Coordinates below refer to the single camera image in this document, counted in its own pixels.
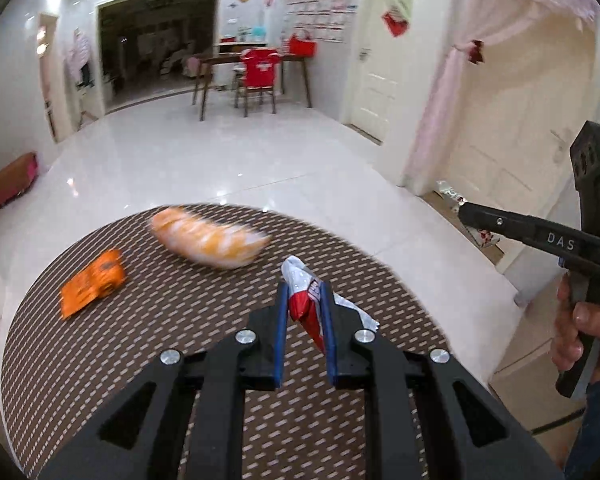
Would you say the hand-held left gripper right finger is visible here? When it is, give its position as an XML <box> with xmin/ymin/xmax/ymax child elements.
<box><xmin>321</xmin><ymin>280</ymin><xmax>563</xmax><ymax>480</ymax></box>

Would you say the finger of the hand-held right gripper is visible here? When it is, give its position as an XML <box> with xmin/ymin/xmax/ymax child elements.
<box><xmin>457</xmin><ymin>201</ymin><xmax>536</xmax><ymax>246</ymax></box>

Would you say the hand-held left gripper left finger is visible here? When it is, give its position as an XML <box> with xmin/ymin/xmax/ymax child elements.
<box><xmin>40</xmin><ymin>280</ymin><xmax>290</xmax><ymax>480</ymax></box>

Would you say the red and white wrapper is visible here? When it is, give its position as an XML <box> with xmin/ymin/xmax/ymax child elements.
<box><xmin>281</xmin><ymin>256</ymin><xmax>380</xmax><ymax>353</ymax></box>

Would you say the person's right forearm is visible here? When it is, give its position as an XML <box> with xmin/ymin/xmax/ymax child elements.
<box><xmin>565</xmin><ymin>375</ymin><xmax>600</xmax><ymax>480</ymax></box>

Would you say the person's right hand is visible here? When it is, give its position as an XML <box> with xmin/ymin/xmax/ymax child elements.
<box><xmin>551</xmin><ymin>275</ymin><xmax>600</xmax><ymax>378</ymax></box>

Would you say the white and red floor packet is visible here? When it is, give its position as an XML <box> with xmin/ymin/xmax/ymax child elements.
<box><xmin>437</xmin><ymin>180</ymin><xmax>468</xmax><ymax>208</ymax></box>

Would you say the cream panel door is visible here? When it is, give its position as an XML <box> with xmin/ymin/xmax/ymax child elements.
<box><xmin>447</xmin><ymin>10</ymin><xmax>596</xmax><ymax>241</ymax></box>

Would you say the orange snack bag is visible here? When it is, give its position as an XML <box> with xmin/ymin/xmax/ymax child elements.
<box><xmin>151</xmin><ymin>205</ymin><xmax>271</xmax><ymax>270</ymax></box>

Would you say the pink lace curtain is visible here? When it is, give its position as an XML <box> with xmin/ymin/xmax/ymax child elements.
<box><xmin>402</xmin><ymin>0</ymin><xmax>600</xmax><ymax>196</ymax></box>

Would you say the round dotted brown table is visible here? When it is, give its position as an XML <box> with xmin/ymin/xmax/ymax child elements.
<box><xmin>0</xmin><ymin>203</ymin><xmax>453</xmax><ymax>480</ymax></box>

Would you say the white panel door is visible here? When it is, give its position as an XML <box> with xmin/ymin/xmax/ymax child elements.
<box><xmin>342</xmin><ymin>0</ymin><xmax>416</xmax><ymax>143</ymax></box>

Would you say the flat orange packet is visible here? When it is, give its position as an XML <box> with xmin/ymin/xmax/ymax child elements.
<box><xmin>60</xmin><ymin>249</ymin><xmax>127</xmax><ymax>318</ymax></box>

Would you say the red door ornament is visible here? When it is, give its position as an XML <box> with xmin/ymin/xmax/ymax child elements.
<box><xmin>382</xmin><ymin>5</ymin><xmax>411</xmax><ymax>38</ymax></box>

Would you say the red bag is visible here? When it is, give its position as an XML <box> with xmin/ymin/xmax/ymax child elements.
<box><xmin>287</xmin><ymin>32</ymin><xmax>318</xmax><ymax>57</ymax></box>

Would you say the chair with red cover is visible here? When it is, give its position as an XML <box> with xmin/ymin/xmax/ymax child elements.
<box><xmin>234</xmin><ymin>49</ymin><xmax>283</xmax><ymax>117</ymax></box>

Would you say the wooden dining table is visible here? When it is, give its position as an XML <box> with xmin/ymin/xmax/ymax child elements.
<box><xmin>192</xmin><ymin>42</ymin><xmax>313</xmax><ymax>121</ymax></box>

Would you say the red padded bench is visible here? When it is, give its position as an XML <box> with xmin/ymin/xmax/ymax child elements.
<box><xmin>0</xmin><ymin>152</ymin><xmax>40</xmax><ymax>223</ymax></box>

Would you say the coat stand with pink clothes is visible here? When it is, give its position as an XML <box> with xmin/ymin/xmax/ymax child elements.
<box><xmin>65</xmin><ymin>30</ymin><xmax>98</xmax><ymax>121</ymax></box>

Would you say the wall of paper certificates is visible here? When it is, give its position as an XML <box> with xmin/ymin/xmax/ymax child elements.
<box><xmin>285</xmin><ymin>0</ymin><xmax>356</xmax><ymax>43</ymax></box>

